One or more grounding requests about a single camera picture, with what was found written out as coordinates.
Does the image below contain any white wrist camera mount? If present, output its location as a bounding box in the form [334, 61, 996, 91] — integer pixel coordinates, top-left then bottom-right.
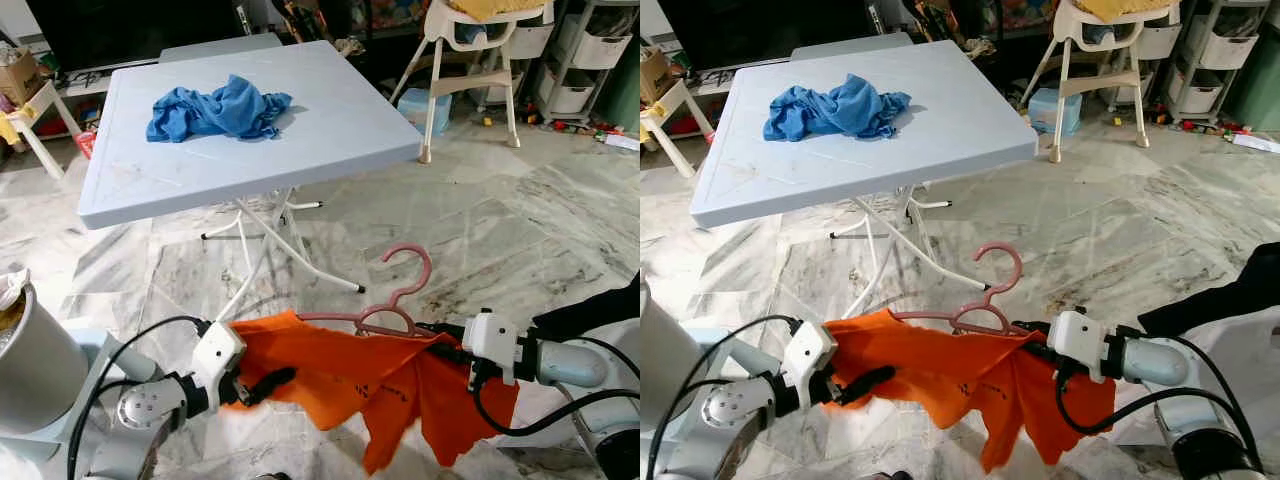
[190, 320, 249, 397]
[462, 310, 521, 387]
[1048, 310, 1109, 387]
[785, 320, 842, 397]

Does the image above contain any grey storage trolley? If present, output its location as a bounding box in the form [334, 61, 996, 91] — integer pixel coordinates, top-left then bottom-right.
[1160, 0, 1267, 117]
[530, 0, 641, 117]

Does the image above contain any pale grey folding table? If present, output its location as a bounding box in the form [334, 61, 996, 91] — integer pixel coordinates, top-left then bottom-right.
[690, 40, 1041, 321]
[78, 40, 423, 323]

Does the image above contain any light blue plastic box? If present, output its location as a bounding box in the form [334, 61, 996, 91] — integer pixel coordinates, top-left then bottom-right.
[397, 88, 454, 137]
[1028, 88, 1084, 137]

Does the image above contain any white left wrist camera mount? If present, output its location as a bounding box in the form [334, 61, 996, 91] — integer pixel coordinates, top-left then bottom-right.
[785, 320, 842, 397]
[190, 320, 249, 397]

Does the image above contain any cream baby high chair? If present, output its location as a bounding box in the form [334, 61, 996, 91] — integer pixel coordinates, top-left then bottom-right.
[390, 0, 557, 166]
[1040, 0, 1187, 166]

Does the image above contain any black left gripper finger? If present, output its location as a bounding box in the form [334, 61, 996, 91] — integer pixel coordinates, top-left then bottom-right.
[842, 364, 898, 405]
[245, 366, 298, 405]

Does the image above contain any blue cloth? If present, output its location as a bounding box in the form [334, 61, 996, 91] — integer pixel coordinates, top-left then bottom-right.
[146, 74, 293, 144]
[763, 74, 913, 144]

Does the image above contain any black television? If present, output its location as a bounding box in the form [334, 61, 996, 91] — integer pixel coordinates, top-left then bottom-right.
[25, 0, 247, 73]
[660, 0, 873, 73]

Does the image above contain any small white side table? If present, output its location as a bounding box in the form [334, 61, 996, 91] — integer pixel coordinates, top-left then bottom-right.
[0, 80, 87, 181]
[640, 80, 722, 181]

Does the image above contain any orange shirt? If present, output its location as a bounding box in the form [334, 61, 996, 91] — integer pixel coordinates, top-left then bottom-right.
[822, 308, 1117, 474]
[225, 308, 521, 477]

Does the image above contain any pink plastic hanger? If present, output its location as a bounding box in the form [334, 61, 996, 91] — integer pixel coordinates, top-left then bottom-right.
[298, 243, 434, 339]
[888, 240, 1026, 337]

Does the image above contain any green bin with white top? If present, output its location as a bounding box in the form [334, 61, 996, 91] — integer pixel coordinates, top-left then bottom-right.
[1225, 45, 1280, 132]

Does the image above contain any grey laundry basket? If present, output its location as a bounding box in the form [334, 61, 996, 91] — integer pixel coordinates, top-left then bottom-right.
[0, 285, 91, 437]

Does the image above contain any brown cardboard box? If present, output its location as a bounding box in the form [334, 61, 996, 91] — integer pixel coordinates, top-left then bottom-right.
[0, 45, 47, 107]
[640, 45, 682, 107]

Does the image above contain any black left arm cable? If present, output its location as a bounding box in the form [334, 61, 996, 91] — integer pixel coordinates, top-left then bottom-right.
[645, 315, 803, 480]
[65, 315, 213, 480]

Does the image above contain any yellow cloth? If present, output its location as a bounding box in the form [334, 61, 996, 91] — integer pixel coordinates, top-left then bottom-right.
[1075, 0, 1177, 24]
[448, 0, 553, 24]

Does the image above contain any cream white garment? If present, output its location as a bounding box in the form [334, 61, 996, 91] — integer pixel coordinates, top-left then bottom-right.
[0, 268, 32, 312]

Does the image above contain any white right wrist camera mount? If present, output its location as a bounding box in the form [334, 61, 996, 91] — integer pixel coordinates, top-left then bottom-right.
[462, 310, 521, 387]
[1048, 310, 1109, 387]

